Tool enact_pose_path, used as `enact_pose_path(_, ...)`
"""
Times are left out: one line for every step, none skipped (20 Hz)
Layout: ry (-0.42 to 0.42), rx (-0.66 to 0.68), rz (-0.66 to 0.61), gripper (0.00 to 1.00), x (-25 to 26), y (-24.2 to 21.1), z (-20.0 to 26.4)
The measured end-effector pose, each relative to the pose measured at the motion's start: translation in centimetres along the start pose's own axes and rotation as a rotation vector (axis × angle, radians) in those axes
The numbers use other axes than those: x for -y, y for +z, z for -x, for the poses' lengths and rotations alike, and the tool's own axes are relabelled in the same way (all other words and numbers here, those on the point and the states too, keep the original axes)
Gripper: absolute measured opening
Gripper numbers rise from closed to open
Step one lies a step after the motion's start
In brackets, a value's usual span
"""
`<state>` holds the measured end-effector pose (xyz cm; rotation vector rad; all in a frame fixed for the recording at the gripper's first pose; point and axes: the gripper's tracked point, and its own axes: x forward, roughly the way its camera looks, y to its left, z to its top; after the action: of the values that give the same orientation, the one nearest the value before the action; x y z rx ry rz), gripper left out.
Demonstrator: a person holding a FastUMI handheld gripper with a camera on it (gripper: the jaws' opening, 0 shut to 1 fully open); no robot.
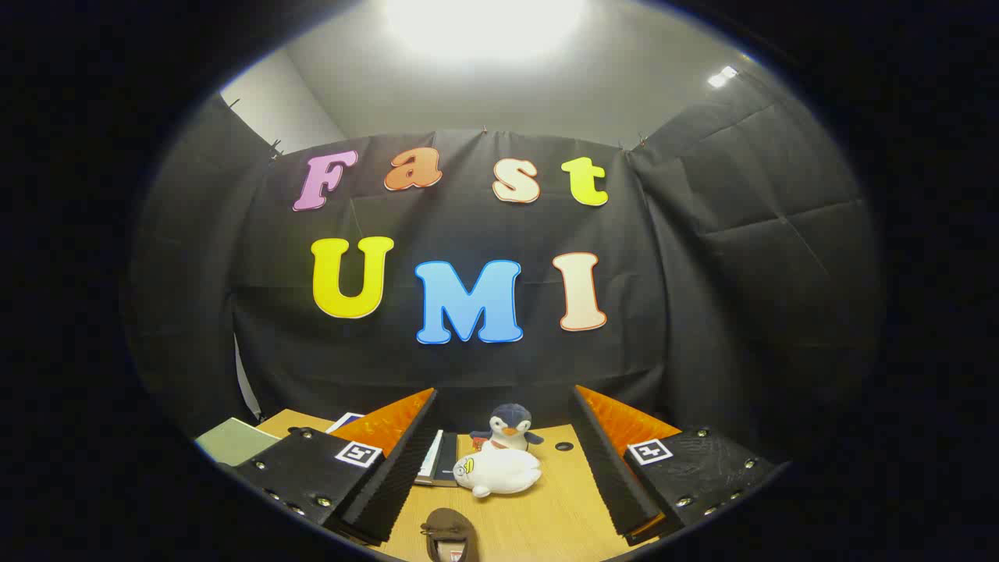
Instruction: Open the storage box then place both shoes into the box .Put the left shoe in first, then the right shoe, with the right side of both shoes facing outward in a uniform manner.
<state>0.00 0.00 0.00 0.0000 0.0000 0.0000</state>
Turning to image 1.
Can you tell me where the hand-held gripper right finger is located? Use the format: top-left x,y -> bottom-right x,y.
572,385 -> 776,545

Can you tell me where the brown fuzzy shoe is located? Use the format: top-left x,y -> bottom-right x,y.
421,507 -> 478,562

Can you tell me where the dark cover book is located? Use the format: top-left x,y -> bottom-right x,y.
434,432 -> 460,488

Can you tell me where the book with beach cover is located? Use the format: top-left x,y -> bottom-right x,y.
415,429 -> 444,485

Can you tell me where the white seal plush toy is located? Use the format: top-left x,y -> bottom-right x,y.
453,441 -> 542,499

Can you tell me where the beige fabric storage box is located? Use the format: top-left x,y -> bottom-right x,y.
195,418 -> 280,468

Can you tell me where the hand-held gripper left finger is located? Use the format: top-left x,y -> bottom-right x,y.
230,388 -> 439,546

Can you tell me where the penguin plush toy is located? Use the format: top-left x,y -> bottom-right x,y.
471,404 -> 545,454

